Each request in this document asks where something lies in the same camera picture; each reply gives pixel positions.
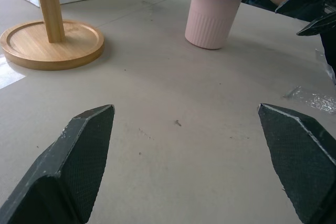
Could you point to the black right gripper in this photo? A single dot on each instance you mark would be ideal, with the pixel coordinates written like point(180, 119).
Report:
point(330, 56)

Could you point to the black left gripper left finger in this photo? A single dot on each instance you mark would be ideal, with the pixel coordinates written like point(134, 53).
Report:
point(65, 161)

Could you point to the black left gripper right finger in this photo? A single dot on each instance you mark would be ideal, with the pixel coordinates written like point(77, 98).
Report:
point(299, 161)

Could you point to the pink ribbed cup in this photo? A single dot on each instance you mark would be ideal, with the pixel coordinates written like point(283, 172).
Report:
point(210, 22)

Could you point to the wooden stand with round base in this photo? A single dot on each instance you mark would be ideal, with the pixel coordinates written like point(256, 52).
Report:
point(53, 43)

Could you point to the clear plastic wrap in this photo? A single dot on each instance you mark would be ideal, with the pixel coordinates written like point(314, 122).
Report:
point(319, 102)

